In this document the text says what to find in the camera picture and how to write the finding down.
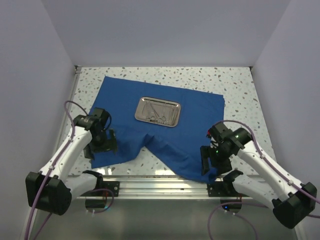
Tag steel surgical forceps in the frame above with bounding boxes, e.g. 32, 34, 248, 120
160, 104, 174, 123

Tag blue surgical drape cloth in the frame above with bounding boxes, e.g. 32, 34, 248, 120
91, 77, 225, 184

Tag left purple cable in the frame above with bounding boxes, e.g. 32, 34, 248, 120
24, 100, 115, 240

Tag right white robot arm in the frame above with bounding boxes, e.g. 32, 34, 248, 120
200, 120, 319, 229

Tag aluminium front rail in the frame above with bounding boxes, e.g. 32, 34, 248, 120
69, 174, 253, 201

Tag aluminium rail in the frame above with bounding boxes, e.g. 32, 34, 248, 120
69, 174, 253, 201
53, 65, 82, 153

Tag aluminium left side rail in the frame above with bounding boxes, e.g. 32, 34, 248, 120
53, 65, 82, 153

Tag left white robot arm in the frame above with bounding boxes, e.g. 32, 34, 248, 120
25, 107, 117, 216

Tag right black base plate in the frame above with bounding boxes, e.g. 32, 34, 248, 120
207, 181, 239, 198

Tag silver instrument tray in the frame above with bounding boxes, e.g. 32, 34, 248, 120
134, 96, 182, 128

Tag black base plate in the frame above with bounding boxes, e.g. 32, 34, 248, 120
207, 181, 239, 198
95, 180, 120, 197

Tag steel surgical scissors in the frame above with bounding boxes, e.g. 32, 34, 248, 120
148, 102, 166, 125

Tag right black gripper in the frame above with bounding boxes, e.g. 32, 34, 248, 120
200, 144, 233, 177

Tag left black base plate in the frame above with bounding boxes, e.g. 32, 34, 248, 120
95, 180, 120, 197

